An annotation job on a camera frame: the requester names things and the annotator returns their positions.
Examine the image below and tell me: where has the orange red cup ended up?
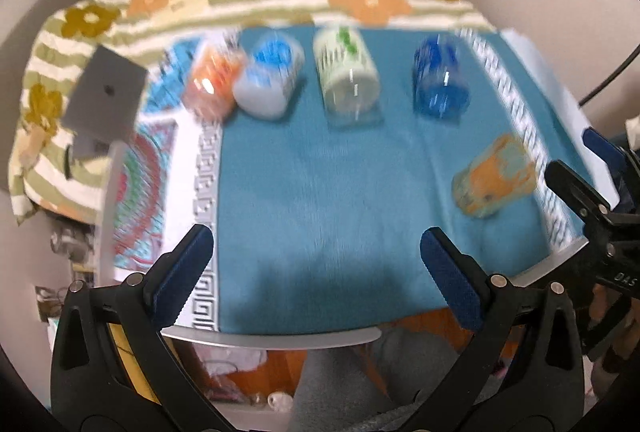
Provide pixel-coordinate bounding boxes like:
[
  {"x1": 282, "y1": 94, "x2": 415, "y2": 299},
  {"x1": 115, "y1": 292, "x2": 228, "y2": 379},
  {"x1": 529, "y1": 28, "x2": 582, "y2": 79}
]
[{"x1": 182, "y1": 36, "x2": 247, "y2": 119}]

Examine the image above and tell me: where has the white cup with green print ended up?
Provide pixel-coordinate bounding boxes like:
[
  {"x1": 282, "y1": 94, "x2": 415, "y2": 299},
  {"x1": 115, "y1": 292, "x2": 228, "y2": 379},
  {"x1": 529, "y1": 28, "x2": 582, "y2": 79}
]
[{"x1": 312, "y1": 25, "x2": 382, "y2": 119}]

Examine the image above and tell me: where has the white stand pole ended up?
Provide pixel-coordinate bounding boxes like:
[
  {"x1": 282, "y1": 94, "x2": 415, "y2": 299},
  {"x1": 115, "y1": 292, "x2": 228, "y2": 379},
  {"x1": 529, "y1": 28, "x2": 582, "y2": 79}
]
[{"x1": 95, "y1": 139, "x2": 128, "y2": 288}]

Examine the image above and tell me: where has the blue translucent cup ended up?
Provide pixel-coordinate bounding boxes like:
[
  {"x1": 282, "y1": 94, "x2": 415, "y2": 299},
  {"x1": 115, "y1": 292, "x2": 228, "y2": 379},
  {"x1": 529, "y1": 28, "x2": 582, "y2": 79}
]
[{"x1": 412, "y1": 32, "x2": 472, "y2": 119}]

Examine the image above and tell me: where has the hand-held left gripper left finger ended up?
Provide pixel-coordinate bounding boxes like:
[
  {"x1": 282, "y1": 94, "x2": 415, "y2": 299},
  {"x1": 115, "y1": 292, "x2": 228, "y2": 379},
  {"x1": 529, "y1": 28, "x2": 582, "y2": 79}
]
[{"x1": 50, "y1": 223, "x2": 236, "y2": 432}]

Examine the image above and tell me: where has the grey square plate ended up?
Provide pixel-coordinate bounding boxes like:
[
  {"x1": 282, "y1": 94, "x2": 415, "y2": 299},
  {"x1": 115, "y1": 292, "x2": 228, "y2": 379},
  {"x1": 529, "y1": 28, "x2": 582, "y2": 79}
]
[{"x1": 62, "y1": 45, "x2": 149, "y2": 144}]

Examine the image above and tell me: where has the person's right hand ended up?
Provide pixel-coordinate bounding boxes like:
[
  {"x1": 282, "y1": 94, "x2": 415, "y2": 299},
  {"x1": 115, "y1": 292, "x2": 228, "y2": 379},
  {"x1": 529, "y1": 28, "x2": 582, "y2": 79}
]
[{"x1": 588, "y1": 285, "x2": 626, "y2": 375}]

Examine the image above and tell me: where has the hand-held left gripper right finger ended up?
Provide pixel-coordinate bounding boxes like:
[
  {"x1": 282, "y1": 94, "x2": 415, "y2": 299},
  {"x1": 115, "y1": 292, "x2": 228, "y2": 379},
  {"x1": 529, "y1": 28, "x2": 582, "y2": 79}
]
[{"x1": 395, "y1": 227, "x2": 585, "y2": 432}]

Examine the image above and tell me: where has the striped floral blanket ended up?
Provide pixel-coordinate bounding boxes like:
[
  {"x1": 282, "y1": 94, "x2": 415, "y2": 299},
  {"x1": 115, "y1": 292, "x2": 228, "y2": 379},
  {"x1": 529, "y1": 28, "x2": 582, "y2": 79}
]
[{"x1": 7, "y1": 0, "x2": 498, "y2": 227}]

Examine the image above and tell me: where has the colourful swirl patterned cloth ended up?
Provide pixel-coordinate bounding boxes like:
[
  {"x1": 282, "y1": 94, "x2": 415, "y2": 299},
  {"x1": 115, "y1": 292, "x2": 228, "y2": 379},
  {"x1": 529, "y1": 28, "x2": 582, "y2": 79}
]
[{"x1": 112, "y1": 37, "x2": 201, "y2": 273}]

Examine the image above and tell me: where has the black cable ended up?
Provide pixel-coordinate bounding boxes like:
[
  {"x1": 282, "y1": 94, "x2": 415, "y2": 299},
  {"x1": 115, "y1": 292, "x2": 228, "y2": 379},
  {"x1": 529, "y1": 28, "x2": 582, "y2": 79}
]
[{"x1": 579, "y1": 43, "x2": 640, "y2": 107}]

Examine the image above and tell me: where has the orange and teal cup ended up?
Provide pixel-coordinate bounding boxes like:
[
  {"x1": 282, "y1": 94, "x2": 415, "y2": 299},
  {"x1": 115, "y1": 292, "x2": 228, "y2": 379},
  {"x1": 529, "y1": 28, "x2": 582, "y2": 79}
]
[{"x1": 451, "y1": 134, "x2": 538, "y2": 218}]

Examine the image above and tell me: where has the teal tablecloth with patterned border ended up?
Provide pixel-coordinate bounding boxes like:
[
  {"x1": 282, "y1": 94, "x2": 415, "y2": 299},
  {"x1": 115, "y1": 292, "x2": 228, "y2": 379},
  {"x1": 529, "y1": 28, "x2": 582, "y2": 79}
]
[{"x1": 172, "y1": 25, "x2": 587, "y2": 335}]

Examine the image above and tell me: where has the white cup with blue print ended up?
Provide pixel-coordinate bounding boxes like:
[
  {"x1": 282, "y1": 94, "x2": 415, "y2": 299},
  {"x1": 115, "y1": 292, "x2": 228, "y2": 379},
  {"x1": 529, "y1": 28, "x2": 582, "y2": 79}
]
[{"x1": 233, "y1": 31, "x2": 306, "y2": 119}]

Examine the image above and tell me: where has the person's grey trouser leg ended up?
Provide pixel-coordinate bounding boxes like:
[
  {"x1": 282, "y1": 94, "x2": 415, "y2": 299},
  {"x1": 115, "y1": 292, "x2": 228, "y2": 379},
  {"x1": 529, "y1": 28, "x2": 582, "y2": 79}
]
[{"x1": 290, "y1": 326, "x2": 493, "y2": 432}]

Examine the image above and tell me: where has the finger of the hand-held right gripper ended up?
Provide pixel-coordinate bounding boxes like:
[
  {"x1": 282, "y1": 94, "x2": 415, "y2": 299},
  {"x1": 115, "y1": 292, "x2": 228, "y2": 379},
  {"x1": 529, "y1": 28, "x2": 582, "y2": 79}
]
[
  {"x1": 544, "y1": 161, "x2": 613, "y2": 225},
  {"x1": 582, "y1": 127, "x2": 640, "y2": 213}
]

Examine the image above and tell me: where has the white round object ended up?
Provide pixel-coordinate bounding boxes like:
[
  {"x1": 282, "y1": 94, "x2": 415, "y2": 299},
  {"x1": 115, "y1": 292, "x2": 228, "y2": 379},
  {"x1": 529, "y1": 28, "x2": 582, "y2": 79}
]
[{"x1": 267, "y1": 391, "x2": 293, "y2": 413}]

